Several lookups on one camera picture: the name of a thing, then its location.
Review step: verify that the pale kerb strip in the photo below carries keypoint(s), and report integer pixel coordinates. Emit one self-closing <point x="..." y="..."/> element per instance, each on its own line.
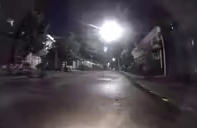
<point x="146" y="89"/>

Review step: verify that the street lamp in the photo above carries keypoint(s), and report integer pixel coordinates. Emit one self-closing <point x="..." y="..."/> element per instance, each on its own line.
<point x="110" y="31"/>

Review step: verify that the pale building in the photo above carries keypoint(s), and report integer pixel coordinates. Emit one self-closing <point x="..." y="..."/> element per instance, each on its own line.
<point x="151" y="50"/>

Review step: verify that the row of dark trees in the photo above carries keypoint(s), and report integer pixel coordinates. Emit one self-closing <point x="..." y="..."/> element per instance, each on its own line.
<point x="36" y="43"/>

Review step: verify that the dark asphalt road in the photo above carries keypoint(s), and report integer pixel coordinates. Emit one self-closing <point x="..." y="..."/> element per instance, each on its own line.
<point x="76" y="100"/>

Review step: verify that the dark pavement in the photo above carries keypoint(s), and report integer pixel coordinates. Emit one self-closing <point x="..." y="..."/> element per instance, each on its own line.
<point x="182" y="93"/>

